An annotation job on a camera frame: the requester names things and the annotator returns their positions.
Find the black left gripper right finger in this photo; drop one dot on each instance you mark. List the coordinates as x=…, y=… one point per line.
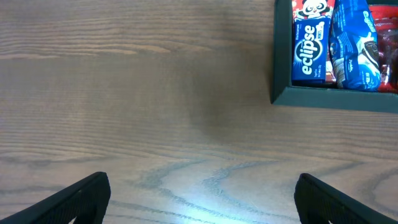
x=318, y=202

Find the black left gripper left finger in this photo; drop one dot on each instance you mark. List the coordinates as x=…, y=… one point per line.
x=84, y=202

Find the dark green box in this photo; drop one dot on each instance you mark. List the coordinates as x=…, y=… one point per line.
x=285, y=93

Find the blue Oreo cookie pack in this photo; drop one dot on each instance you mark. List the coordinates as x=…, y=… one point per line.
x=353, y=46

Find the blue Eclipse mint tin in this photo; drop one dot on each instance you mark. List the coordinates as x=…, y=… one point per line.
x=310, y=50

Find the red Hello Panda box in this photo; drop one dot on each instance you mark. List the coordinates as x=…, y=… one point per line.
x=310, y=9

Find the red snack bag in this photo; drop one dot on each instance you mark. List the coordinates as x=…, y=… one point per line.
x=385, y=19

